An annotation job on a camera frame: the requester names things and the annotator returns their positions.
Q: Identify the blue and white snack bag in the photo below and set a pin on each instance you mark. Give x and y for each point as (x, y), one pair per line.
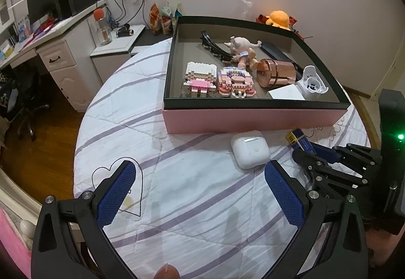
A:
(176, 11)

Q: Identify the dark topped low cabinet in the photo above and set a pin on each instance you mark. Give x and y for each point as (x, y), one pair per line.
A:
(152, 40)

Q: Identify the white haired block figure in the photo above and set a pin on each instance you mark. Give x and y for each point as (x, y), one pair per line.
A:
(201, 84)

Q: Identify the clear bottle with orange cap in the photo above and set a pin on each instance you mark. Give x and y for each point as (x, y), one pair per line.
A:
(103, 32)

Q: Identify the black hair curler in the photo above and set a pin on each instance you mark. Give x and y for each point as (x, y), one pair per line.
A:
(124, 31)

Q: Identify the orange snack bag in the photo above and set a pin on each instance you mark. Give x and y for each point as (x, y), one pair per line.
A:
(155, 19)

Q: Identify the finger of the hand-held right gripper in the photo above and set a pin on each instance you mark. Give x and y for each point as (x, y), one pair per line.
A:
(326, 152)
(303, 159)

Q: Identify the white bedside cabinet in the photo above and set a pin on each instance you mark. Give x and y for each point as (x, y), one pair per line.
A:
(114, 45)

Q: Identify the patterned clothes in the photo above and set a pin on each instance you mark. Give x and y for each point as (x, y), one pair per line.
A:
(4, 95)

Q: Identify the rose gold metal cylinder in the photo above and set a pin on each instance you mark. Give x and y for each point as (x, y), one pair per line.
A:
(278, 72)

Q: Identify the white desk with drawers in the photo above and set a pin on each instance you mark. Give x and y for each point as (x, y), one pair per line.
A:
(63, 76)

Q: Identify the white bed frame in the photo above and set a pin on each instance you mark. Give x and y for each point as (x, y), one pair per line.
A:
(27, 228)

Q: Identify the green and brown snack bag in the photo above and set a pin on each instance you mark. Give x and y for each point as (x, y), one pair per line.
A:
(166, 21)

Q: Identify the white handheld device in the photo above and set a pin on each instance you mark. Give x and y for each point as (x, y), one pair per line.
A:
(308, 76)

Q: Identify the pink round block figure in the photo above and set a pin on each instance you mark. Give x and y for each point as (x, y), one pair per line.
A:
(235, 83)

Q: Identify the person's right hand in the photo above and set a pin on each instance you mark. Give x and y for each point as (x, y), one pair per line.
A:
(383, 247)

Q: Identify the blue and yellow small box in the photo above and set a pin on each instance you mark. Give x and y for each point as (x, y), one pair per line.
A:
(297, 138)

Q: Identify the black office chair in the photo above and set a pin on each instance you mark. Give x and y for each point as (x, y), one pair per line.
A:
(22, 102)

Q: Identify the orange plush octopus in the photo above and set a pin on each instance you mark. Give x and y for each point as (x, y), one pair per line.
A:
(278, 18)

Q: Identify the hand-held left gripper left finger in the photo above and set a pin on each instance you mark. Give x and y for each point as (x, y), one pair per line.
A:
(115, 193)

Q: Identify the black computer monitor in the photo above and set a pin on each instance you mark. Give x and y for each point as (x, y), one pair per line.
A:
(42, 0)

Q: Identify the pink box with dark inside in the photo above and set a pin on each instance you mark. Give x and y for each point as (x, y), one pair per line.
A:
(253, 121)

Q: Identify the white earbuds case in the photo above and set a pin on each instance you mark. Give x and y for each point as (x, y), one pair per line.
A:
(250, 149)

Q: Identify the small white box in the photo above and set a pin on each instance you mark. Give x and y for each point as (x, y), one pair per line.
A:
(284, 93)

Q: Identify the red cartoon storage box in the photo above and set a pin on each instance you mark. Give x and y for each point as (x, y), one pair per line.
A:
(292, 24)

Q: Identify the small pink doll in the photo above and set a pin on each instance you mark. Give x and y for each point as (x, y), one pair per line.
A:
(242, 46)

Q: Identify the black hair clip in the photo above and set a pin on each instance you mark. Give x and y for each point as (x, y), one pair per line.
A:
(211, 45)

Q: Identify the pink cloth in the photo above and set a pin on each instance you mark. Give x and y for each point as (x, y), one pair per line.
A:
(12, 247)

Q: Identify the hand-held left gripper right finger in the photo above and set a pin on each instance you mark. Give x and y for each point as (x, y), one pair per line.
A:
(284, 193)

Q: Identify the person's left hand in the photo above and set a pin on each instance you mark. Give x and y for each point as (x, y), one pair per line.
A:
(167, 272)

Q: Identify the white glass door cabinet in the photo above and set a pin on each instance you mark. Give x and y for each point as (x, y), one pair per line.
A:
(3, 10)

